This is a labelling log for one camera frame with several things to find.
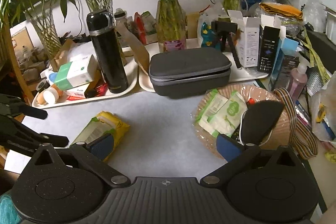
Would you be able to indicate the pink soap bottle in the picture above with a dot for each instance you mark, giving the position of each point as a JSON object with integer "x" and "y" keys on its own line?
{"x": 298, "y": 82}

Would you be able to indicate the grey zip case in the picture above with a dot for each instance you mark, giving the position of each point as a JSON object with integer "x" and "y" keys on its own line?
{"x": 189, "y": 69}

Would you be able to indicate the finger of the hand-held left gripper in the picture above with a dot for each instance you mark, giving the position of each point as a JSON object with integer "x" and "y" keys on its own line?
{"x": 34, "y": 113}
{"x": 52, "y": 140}

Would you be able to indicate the white tray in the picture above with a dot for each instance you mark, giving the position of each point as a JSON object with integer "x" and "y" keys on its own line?
{"x": 143, "y": 83}
{"x": 123, "y": 91}

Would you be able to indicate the teal bath pouf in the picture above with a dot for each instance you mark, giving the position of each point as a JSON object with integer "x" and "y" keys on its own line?
{"x": 8, "y": 209}

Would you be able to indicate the black face mask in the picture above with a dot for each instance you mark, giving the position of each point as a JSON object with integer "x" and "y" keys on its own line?
{"x": 262, "y": 119}

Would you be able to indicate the orange cloth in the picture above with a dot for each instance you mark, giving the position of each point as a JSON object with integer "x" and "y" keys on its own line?
{"x": 281, "y": 11}

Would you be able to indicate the tall white box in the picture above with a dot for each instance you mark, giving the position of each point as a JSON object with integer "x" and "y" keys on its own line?
{"x": 249, "y": 43}

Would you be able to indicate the blue box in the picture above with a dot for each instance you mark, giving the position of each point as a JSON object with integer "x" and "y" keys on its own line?
{"x": 287, "y": 50}

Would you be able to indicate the black tape roll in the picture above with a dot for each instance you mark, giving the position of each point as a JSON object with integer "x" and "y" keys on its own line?
{"x": 42, "y": 85}

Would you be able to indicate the yellow measuring tape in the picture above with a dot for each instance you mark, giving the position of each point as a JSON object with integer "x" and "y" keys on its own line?
{"x": 319, "y": 61}

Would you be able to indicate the white jar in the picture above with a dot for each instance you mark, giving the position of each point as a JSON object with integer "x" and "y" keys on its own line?
{"x": 50, "y": 96}

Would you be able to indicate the yellow wet wipes pack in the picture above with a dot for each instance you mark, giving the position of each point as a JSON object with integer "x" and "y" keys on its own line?
{"x": 105, "y": 121}

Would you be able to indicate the crumpled brown paper bag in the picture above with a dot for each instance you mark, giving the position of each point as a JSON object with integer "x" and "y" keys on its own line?
{"x": 64, "y": 54}

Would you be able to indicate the dark grey box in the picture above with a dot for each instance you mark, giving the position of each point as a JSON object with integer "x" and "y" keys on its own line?
{"x": 321, "y": 45}

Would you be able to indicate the small black tripod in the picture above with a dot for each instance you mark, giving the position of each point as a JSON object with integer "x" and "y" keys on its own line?
{"x": 225, "y": 29}

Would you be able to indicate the teal patterned pouch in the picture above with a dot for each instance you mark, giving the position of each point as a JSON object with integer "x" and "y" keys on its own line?
{"x": 208, "y": 37}

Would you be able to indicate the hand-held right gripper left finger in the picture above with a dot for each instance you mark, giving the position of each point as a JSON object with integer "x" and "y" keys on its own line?
{"x": 102, "y": 145}

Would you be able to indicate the kraft paper bag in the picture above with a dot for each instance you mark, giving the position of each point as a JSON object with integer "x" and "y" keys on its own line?
{"x": 134, "y": 50}

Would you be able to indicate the white flat box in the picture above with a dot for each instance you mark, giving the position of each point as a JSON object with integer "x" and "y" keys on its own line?
{"x": 76, "y": 91}

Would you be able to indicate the tall black box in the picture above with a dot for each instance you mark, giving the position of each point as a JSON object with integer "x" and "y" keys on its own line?
{"x": 267, "y": 50}

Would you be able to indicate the white blue spray bottle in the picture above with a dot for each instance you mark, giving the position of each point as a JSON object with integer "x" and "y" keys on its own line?
{"x": 52, "y": 78}

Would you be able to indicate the red packet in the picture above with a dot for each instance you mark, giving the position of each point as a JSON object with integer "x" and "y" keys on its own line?
{"x": 101, "y": 88}

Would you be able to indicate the green white wipe packet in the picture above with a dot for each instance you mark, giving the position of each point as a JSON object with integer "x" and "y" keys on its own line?
{"x": 231, "y": 113}
{"x": 210, "y": 106}

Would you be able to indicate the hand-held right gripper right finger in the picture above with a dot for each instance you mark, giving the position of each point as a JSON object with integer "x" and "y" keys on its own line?
{"x": 228, "y": 148}

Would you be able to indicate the green white tissue pack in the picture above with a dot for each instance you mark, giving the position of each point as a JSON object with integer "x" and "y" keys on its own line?
{"x": 76, "y": 71}

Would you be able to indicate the woven straw basket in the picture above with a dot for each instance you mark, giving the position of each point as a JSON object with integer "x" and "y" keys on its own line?
{"x": 273, "y": 132}

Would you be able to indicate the brown egg-shaped sponge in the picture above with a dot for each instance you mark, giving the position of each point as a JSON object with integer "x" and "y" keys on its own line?
{"x": 41, "y": 100}

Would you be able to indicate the black thermos bottle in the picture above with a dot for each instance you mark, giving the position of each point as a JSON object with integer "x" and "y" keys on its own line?
{"x": 110, "y": 64}

